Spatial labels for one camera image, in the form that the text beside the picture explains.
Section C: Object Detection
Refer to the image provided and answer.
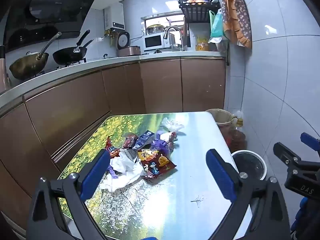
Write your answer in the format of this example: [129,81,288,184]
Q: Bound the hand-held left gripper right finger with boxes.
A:
[205,149,290,240]

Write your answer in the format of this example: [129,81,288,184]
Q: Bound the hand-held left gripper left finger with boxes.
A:
[26,149,112,240]

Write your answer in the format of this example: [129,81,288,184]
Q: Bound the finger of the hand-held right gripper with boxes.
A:
[300,132,320,153]
[273,142,302,166]

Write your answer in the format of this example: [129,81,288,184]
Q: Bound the small purple wrapper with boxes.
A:
[107,166,118,180]

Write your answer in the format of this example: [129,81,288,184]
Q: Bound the white tissue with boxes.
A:
[100,152,145,192]

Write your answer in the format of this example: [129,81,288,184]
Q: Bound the small red snack wrapper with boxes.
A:
[105,136,121,158]

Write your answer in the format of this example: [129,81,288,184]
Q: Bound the white trash bin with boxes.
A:
[231,150,267,181]

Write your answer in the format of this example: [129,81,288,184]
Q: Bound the dark red wrapper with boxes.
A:
[124,133,139,149]

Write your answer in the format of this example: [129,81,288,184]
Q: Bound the blue milk carton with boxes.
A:
[120,130,154,161]

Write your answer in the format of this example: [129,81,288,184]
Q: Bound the red candy wrapper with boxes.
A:
[167,132,178,151]

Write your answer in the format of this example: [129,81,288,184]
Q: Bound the large red snack packet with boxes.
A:
[137,149,177,180]

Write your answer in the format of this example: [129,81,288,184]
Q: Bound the purple foil wrapper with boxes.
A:
[150,137,173,158]

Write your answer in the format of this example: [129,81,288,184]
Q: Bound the white food packet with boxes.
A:
[159,132,175,142]

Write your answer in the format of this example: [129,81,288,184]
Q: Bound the clear plastic bag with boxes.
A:
[161,117,185,133]

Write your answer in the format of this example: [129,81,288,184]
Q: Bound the person's right hand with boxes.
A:
[294,196,312,240]

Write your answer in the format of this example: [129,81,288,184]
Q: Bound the amber oil bottle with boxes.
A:
[226,119,248,151]

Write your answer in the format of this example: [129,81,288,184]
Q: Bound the wicker basket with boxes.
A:
[205,108,238,131]

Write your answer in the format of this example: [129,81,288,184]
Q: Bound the clear plastic bottle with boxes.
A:
[231,110,244,124]

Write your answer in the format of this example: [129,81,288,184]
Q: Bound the landscape print table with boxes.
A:
[0,57,227,232]

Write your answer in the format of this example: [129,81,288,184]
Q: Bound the white kitchen countertop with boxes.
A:
[0,51,227,117]

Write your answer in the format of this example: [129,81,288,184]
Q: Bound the gas stove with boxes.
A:
[37,59,88,75]

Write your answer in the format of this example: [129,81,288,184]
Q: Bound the black wok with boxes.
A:
[52,30,94,65]

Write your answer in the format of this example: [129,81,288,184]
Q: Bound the translucent kitchen bag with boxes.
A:
[208,37,229,52]

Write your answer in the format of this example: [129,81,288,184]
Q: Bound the rice cooker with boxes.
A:
[117,31,141,57]

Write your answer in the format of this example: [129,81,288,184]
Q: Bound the yellow bottle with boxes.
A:
[195,35,209,51]

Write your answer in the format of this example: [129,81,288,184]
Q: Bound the brass wok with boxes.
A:
[9,32,62,80]

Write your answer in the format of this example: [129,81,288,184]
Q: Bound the copper cylinder bottle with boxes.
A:
[0,45,8,93]

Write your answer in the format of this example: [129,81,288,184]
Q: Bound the teal plastic bag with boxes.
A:
[211,9,230,39]

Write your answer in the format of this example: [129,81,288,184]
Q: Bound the floral apron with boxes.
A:
[219,0,252,49]

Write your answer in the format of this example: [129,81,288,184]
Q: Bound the white microwave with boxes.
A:
[143,34,171,50]

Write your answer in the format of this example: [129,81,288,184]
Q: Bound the green cutting board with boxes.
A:
[209,10,216,38]

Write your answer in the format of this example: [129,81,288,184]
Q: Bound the steel faucet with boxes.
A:
[163,26,185,51]

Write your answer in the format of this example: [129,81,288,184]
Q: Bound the steel pot with lid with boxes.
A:
[146,24,165,36]

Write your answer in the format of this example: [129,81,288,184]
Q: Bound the white water heater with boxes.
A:
[104,2,125,31]

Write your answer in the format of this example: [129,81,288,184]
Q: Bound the black dish rack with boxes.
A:
[175,0,222,51]

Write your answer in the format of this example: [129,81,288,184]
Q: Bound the kitchen window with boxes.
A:
[140,13,187,37]

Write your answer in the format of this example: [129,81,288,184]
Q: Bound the black range hood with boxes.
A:
[5,0,100,53]

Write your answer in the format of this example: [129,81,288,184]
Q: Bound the black power cable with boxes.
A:
[225,40,231,67]

